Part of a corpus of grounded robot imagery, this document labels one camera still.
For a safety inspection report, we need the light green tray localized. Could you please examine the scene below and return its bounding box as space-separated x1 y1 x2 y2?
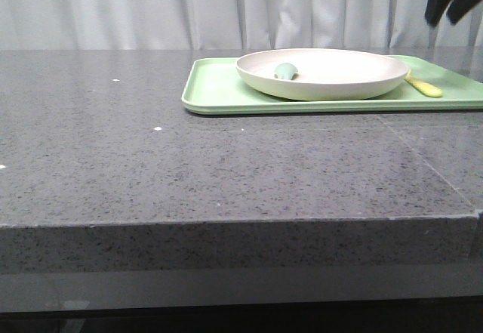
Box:
181 55 482 116

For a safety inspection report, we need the yellow plastic fork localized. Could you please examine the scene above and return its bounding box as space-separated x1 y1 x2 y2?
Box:
405 72 443 98

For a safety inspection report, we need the white round plate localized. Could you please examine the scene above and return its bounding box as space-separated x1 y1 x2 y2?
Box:
236 48 409 101

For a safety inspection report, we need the white curtain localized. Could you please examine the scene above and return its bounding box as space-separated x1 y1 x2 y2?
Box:
1 0 482 50

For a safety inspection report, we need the sage green spoon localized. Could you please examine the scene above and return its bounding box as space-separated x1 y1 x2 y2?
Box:
274 63 298 80

